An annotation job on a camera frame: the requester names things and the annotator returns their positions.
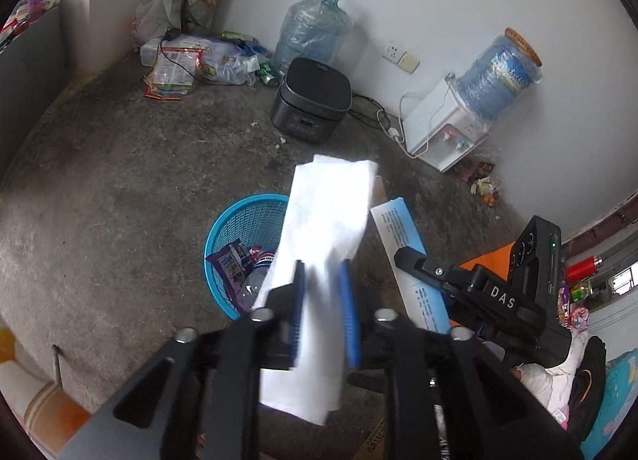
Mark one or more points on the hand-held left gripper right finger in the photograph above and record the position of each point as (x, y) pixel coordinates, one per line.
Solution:
(350, 325)

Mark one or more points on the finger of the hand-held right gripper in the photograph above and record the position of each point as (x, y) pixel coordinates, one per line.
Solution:
(423, 268)

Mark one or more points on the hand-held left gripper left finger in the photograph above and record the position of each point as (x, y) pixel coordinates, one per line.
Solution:
(297, 310)

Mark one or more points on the white and blue box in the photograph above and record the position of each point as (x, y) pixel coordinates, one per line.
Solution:
(394, 226)

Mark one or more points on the clear plastic bottle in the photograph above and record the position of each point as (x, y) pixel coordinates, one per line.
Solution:
(251, 285)

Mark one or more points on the white tissue paper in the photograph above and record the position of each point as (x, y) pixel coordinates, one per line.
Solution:
(324, 221)

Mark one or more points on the blue plastic basket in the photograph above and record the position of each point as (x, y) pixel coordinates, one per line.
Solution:
(239, 221)

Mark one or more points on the purple snack packet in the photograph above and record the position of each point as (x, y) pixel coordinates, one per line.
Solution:
(227, 260)

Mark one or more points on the pink patterned clothing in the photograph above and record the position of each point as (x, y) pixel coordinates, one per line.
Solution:
(541, 380)

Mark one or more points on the red bottle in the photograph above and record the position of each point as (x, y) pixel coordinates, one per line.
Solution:
(583, 268)

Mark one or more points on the pile of floor wrappers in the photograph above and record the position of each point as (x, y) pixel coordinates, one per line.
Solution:
(481, 181)

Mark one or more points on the brown cardboard box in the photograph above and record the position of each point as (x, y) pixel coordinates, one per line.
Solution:
(371, 442)

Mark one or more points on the black garment with gold logo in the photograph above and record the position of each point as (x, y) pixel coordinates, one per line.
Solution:
(588, 385)

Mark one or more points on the white water dispenser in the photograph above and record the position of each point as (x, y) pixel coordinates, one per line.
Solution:
(438, 126)

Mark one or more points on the blue printed blanket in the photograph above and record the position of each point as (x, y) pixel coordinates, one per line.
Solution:
(615, 400)

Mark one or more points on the black rice cooker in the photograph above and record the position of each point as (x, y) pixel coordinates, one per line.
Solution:
(311, 96)

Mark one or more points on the blue full water jug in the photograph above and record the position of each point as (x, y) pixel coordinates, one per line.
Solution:
(498, 76)

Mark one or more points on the clear empty water jug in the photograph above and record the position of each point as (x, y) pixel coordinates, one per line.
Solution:
(311, 31)

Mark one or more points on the pile of printed packets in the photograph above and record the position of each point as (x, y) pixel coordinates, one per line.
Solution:
(214, 61)

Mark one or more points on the white plastic box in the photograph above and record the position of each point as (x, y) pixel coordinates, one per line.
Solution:
(149, 52)

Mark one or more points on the white plastic bag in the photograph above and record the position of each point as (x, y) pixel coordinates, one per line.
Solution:
(154, 16)

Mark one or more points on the grey cabinet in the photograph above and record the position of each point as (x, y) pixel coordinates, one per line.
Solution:
(30, 71)

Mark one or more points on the pile of small containers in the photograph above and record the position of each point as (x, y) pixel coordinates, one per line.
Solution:
(20, 21)

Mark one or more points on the dark red wooden frame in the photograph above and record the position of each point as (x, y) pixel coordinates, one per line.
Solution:
(603, 221)

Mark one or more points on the beige wall plate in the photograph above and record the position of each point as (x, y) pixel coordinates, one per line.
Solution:
(409, 63)

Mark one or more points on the white wall socket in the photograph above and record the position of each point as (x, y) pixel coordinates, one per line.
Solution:
(394, 51)

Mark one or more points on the metal table frame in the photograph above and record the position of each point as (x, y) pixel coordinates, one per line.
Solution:
(57, 365)

